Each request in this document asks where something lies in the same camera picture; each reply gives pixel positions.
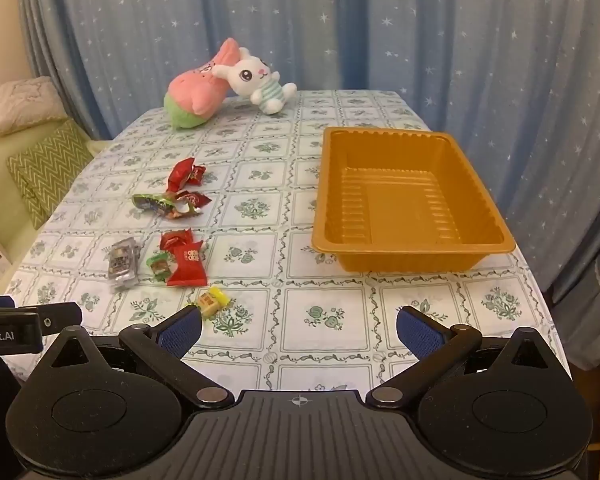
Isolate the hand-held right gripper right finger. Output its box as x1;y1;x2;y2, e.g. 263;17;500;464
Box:
365;305;571;411

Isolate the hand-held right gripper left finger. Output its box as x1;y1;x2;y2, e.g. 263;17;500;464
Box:
30;305;236;411

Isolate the yellow candy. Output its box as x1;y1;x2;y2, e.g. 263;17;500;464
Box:
196;287;230;320

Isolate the small green candy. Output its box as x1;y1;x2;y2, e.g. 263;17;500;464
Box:
146;254;173;283

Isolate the large red snack packet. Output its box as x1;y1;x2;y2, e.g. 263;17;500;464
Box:
167;240;207;287

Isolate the clear silver snack packet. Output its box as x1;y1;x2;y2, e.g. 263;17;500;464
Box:
102;238;141;293

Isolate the green silver snack packet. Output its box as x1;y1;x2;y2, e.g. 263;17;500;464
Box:
132;192;181;217

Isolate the orange plastic tray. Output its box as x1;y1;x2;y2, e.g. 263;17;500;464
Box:
311;127;517;273

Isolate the floral checked tablecloth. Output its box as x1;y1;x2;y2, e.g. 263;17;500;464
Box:
5;90;573;401

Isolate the grey-blue lace-trim curtain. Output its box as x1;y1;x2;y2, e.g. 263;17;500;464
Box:
545;240;600;396

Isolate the white pillow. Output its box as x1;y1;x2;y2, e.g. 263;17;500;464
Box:
0;76;68;137

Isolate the pink green plush toy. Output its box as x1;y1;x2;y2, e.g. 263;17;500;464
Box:
164;39;241;132

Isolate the white bunny plush toy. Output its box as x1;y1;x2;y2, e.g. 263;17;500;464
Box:
212;46;297;115

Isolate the blue star-print curtain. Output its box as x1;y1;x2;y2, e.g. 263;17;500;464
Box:
17;0;600;306

